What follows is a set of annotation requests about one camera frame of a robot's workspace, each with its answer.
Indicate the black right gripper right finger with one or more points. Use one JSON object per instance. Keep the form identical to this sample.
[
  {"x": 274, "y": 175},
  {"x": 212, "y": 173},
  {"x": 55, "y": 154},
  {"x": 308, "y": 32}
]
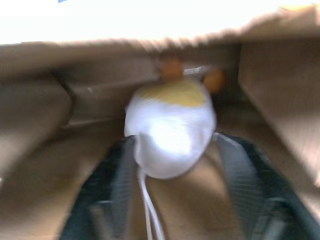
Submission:
[{"x": 252, "y": 185}]

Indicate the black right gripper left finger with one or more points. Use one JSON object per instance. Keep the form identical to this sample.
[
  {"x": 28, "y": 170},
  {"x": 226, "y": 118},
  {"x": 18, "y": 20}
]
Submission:
[{"x": 110, "y": 190}]

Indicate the white and yellow plush toy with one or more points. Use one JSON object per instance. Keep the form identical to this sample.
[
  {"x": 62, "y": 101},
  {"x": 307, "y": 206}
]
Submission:
[{"x": 170, "y": 130}]

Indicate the brown cardboard box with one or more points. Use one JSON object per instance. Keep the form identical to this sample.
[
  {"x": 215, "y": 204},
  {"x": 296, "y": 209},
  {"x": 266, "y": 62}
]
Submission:
[{"x": 275, "y": 100}]

